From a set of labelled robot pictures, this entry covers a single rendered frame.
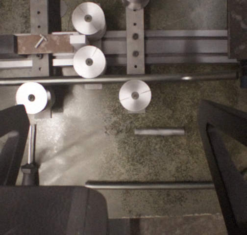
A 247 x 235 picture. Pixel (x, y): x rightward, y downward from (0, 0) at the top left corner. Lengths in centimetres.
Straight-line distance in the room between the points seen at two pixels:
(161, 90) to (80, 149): 20
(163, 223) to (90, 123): 119
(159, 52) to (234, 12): 15
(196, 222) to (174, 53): 131
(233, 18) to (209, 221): 143
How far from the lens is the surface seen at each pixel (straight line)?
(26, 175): 49
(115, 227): 125
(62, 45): 39
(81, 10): 38
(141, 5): 41
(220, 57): 46
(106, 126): 45
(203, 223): 164
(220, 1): 52
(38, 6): 45
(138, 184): 47
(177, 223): 159
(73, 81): 37
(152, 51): 43
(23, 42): 41
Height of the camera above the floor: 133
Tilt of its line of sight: 86 degrees down
